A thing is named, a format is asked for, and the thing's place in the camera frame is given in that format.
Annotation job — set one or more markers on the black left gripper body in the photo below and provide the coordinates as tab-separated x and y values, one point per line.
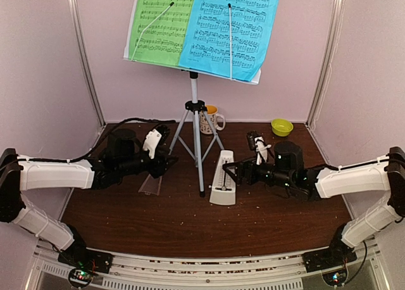
156	170

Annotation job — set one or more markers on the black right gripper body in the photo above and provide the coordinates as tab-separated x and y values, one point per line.
249	164

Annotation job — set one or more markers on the white metronome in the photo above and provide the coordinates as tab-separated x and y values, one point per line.
223	188

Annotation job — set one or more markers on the clear metronome front cover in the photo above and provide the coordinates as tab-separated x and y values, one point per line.
151	185

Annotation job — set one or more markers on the white perforated music stand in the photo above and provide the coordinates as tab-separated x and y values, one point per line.
193	108

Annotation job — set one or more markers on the green sheet music page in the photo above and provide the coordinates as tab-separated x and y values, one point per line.
157	31

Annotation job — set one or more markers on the blue sheet music page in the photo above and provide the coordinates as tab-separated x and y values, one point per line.
229	38

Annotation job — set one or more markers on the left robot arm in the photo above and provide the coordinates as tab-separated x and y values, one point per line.
124	155

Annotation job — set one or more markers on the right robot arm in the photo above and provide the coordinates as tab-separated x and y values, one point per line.
386	174

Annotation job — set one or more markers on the floral ceramic mug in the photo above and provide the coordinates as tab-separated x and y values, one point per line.
211	118

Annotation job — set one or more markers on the small yellow-green bowl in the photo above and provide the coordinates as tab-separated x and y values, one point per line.
281	127

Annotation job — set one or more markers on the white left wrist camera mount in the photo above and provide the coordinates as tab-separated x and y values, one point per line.
151	142

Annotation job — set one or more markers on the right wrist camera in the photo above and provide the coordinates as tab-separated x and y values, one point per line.
257	144

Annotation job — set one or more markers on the aluminium front rail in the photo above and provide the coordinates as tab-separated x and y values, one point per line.
279	271

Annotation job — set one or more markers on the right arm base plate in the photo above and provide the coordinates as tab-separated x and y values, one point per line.
327	258

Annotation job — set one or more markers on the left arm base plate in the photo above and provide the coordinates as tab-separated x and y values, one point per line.
92	261

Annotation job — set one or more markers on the left aluminium frame post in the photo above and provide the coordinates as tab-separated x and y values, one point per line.
84	61

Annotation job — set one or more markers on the aluminium frame post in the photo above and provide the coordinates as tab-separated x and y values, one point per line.
84	61
333	36

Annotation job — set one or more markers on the right aluminium frame post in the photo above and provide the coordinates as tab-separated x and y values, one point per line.
333	36

